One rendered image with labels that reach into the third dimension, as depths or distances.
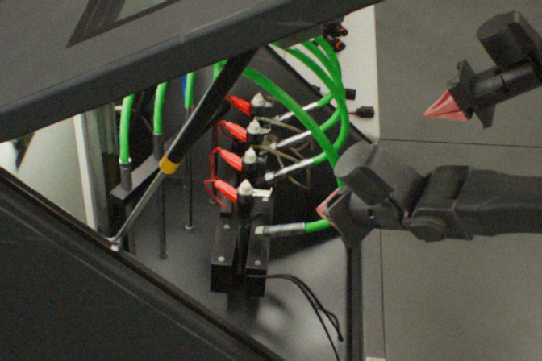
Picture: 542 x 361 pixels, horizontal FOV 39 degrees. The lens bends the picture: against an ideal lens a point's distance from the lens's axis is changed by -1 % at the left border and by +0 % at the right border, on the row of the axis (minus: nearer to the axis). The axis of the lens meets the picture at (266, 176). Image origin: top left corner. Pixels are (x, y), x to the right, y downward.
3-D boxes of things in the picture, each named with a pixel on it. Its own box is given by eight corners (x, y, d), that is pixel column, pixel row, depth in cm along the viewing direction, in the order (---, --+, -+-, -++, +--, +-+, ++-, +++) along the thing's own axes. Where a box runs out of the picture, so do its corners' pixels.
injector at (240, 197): (258, 278, 141) (265, 197, 127) (231, 275, 141) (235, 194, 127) (260, 267, 143) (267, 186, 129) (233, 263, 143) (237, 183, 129)
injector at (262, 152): (265, 216, 153) (273, 135, 138) (240, 213, 153) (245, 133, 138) (266, 205, 155) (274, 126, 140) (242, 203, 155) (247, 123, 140)
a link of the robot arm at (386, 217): (423, 241, 93) (444, 204, 95) (386, 206, 91) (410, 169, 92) (388, 238, 99) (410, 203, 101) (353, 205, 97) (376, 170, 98)
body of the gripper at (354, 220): (319, 211, 102) (351, 213, 95) (368, 165, 106) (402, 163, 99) (345, 248, 104) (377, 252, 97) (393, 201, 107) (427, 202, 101)
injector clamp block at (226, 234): (261, 320, 144) (267, 268, 133) (209, 315, 144) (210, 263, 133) (275, 194, 169) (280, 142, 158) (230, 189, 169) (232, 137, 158)
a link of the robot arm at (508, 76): (552, 89, 115) (554, 68, 119) (531, 56, 112) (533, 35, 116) (510, 105, 119) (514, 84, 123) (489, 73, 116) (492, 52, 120)
